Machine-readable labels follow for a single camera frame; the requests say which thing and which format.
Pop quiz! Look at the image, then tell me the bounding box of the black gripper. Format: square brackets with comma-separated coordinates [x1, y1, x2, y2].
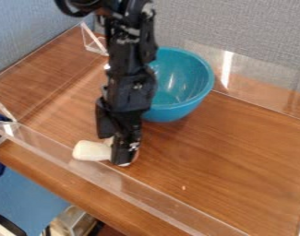
[96, 65, 157, 166]

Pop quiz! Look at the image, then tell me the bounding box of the white brown toy mushroom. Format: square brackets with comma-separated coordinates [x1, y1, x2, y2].
[72, 137, 116, 164]

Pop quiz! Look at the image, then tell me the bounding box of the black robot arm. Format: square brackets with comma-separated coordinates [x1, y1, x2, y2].
[54, 0, 159, 166]

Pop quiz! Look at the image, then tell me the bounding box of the blue bowl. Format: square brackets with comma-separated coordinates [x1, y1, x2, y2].
[144, 47, 215, 123]

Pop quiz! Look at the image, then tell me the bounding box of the clear acrylic front barrier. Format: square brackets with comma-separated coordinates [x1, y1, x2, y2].
[0, 123, 248, 236]

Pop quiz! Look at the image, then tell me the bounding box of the clear acrylic barrier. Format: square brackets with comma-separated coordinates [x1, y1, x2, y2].
[184, 40, 300, 119]
[0, 123, 248, 236]

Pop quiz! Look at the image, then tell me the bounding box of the grey metal object below table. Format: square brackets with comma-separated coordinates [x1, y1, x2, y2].
[41, 206, 97, 236]

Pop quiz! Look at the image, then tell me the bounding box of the clear acrylic back barrier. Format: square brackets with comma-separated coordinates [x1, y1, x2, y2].
[184, 40, 300, 119]

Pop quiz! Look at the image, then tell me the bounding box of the black object bottom left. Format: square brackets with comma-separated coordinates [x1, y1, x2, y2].
[0, 215, 27, 236]

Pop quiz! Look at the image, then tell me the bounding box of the clear acrylic corner bracket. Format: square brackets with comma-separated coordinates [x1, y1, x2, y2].
[81, 22, 108, 56]

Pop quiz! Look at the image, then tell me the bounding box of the clear acrylic left bracket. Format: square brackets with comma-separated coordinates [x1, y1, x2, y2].
[0, 102, 17, 144]

